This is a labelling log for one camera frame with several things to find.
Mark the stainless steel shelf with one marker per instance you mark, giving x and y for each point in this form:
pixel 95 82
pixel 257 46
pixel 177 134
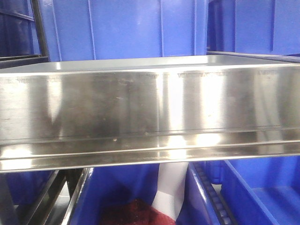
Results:
pixel 75 114

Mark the blue bin lower centre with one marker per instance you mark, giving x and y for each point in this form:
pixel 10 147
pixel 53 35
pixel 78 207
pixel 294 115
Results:
pixel 159 185

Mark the blue bin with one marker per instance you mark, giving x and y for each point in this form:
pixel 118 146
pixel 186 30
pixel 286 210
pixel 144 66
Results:
pixel 258 191
pixel 159 185

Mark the dark red foam pad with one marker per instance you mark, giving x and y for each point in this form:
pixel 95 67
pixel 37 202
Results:
pixel 136 212

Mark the blue crate upper centre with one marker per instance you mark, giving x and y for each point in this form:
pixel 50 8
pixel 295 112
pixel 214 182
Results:
pixel 121 29

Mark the blue crate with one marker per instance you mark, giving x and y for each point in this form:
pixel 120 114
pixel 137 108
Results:
pixel 121 29
pixel 18 35
pixel 254 26

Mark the blue bin lower right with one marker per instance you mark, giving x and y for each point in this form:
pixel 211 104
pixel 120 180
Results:
pixel 258 191

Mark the blue crate upper right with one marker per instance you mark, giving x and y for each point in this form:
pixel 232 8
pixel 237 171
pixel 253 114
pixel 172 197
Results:
pixel 254 26

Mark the blue crate upper left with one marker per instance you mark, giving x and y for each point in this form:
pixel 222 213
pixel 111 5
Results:
pixel 18 35

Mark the black shelf upright post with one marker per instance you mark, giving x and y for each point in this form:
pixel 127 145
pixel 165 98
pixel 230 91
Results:
pixel 40 29

